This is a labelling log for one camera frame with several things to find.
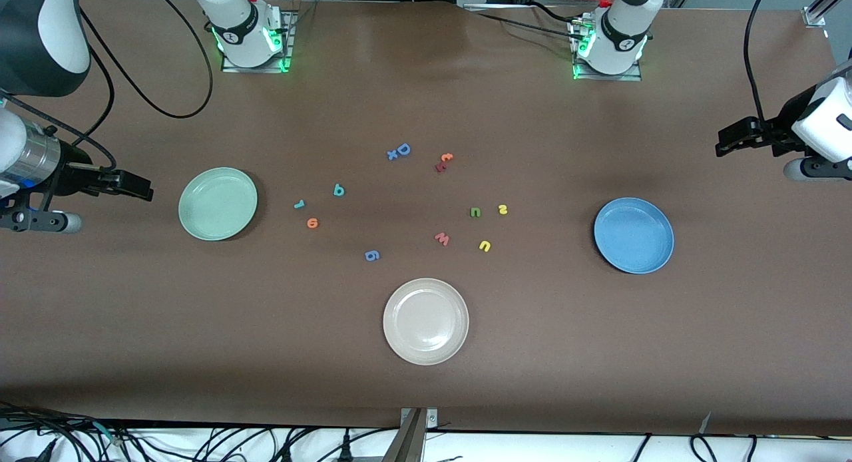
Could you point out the blue plate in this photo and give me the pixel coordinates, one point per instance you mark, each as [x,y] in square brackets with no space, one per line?
[634,235]

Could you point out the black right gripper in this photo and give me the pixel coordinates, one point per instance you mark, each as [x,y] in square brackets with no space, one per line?
[72,181]

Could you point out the pink foam letter w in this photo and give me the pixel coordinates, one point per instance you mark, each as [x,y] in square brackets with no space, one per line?
[442,239]

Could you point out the blue foam letter D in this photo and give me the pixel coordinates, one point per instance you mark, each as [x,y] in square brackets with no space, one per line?
[409,149]

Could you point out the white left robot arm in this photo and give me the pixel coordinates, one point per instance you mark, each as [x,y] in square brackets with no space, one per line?
[626,22]

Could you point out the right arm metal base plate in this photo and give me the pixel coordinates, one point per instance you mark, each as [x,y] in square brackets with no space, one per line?
[266,69]

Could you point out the metal table leg bracket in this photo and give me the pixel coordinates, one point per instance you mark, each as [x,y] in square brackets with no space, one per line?
[416,435]

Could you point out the black power plug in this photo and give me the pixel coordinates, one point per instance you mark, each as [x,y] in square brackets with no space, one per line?
[345,447]

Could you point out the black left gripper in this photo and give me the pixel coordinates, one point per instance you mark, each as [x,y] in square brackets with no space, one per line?
[789,128]

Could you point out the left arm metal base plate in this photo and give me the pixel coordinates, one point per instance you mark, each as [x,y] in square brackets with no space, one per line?
[612,78]

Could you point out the beige plate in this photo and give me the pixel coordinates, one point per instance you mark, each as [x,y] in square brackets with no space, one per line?
[426,321]

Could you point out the mint green plate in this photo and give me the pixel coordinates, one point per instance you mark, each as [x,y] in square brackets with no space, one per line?
[217,204]

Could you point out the white paper tag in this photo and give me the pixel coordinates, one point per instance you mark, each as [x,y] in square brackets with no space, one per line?
[705,423]

